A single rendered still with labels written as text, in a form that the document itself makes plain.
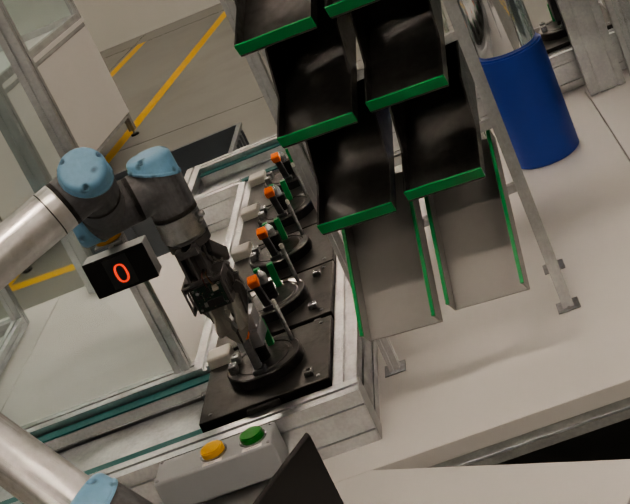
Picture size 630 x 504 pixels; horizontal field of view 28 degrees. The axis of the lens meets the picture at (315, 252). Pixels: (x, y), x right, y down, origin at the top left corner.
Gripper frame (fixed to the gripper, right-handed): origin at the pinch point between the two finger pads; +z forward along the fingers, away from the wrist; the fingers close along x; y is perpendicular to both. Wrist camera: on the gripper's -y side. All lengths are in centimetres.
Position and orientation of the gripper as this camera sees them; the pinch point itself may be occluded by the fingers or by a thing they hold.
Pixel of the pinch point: (240, 334)
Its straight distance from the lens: 212.4
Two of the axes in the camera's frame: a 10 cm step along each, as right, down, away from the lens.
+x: 9.2, -3.5, -1.8
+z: 3.9, 8.5, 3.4
